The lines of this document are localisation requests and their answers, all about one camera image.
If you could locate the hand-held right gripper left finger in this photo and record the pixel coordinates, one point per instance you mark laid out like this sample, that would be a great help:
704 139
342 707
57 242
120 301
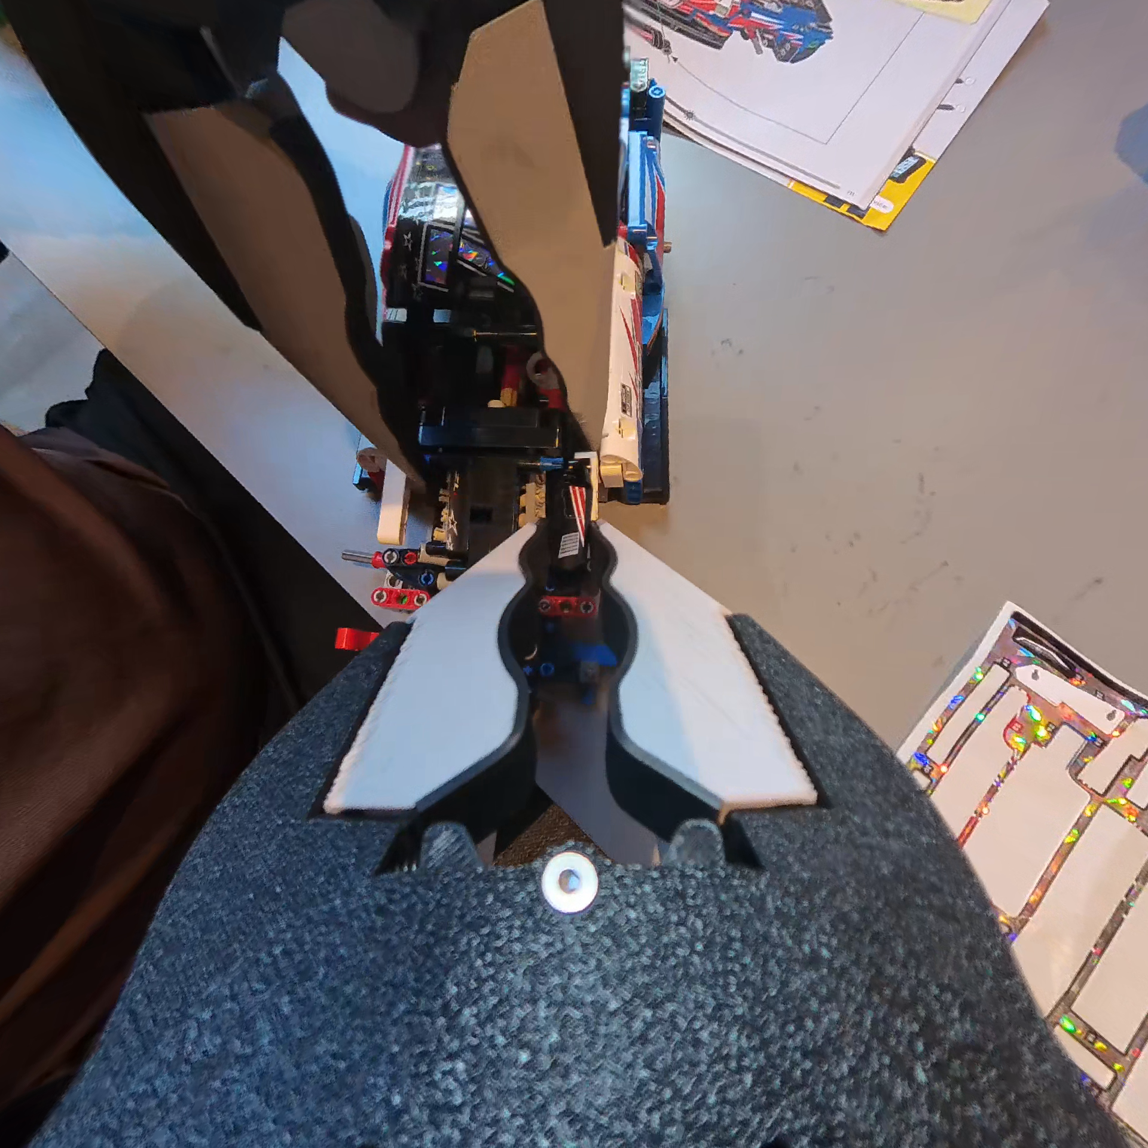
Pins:
430 708

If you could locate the grey desk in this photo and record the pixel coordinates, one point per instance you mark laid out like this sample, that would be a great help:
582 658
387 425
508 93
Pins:
851 403

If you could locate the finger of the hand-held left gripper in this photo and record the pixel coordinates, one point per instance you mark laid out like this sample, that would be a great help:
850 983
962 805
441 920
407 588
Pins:
259 242
538 180

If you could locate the person's left hand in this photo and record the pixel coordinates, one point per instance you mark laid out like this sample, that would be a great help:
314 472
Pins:
394 80

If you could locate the black striped hood panel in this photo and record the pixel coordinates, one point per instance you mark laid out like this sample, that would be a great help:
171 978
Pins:
574 538

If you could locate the holographic sticker sheet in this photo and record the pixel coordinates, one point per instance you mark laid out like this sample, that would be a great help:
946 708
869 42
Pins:
1058 807

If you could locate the person's brown shirt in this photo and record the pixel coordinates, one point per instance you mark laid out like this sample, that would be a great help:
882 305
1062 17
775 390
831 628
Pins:
89 718

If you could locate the toy brick race car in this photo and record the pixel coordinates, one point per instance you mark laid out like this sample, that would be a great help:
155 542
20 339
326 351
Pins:
448 377

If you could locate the open white instruction booklet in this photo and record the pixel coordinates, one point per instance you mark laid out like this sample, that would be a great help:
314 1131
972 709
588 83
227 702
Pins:
851 90

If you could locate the yellow-cover instruction booklet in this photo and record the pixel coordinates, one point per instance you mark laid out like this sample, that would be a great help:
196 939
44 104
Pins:
883 208

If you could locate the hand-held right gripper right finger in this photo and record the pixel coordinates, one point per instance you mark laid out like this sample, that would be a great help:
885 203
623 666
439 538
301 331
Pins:
708 700

